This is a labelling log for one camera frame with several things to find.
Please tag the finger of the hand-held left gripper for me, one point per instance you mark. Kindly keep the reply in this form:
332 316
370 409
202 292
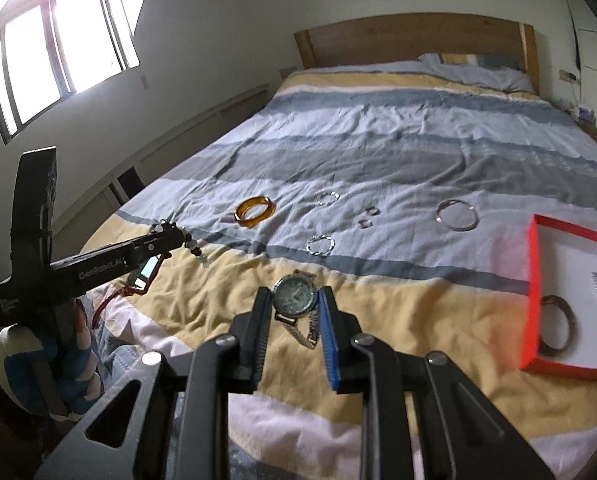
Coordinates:
163 240

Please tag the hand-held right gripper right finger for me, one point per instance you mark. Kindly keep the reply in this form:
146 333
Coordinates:
328 340

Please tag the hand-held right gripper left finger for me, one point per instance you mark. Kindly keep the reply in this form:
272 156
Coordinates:
263 330

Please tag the silver wrist watch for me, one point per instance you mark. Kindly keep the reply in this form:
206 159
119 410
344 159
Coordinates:
293 295

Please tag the amber bangle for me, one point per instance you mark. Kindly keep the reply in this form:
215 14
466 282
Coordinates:
243 218

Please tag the twisted silver bangle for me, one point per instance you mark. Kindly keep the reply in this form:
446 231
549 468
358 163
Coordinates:
308 246

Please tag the plain silver bangle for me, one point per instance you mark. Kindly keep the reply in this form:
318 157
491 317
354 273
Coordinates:
441 222

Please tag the red jewelry box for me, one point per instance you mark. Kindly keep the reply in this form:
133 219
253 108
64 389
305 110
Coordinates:
533 285

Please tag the window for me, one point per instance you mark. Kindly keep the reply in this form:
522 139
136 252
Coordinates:
28 60

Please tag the blue white plush toy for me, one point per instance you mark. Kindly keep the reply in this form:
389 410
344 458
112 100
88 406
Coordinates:
9 346

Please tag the striped duvet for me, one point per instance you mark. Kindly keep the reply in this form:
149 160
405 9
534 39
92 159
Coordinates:
378 135

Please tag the dark brown bangle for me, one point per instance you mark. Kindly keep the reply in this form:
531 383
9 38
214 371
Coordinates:
569 320

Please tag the striped pillow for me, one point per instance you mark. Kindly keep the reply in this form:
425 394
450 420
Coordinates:
478 77

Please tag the wooden headboard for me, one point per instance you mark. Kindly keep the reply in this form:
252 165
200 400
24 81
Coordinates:
403 40

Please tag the wooden nightstand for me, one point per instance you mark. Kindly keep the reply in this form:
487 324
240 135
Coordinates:
591 132

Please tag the purple box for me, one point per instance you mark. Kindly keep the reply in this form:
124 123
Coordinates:
586 113

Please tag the white low wall cabinet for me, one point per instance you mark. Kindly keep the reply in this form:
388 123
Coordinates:
203 120

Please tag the wall socket with plug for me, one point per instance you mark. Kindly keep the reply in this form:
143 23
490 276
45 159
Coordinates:
567 76

